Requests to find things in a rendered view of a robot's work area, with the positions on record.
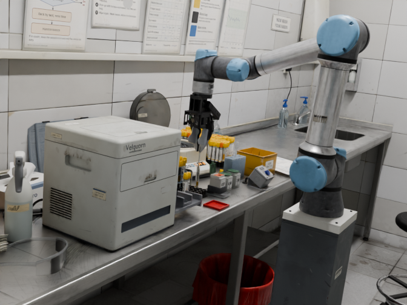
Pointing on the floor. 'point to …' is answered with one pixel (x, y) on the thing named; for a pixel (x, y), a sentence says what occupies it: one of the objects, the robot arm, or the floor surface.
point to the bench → (179, 233)
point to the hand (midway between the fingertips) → (200, 147)
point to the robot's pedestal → (311, 265)
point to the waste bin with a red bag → (218, 284)
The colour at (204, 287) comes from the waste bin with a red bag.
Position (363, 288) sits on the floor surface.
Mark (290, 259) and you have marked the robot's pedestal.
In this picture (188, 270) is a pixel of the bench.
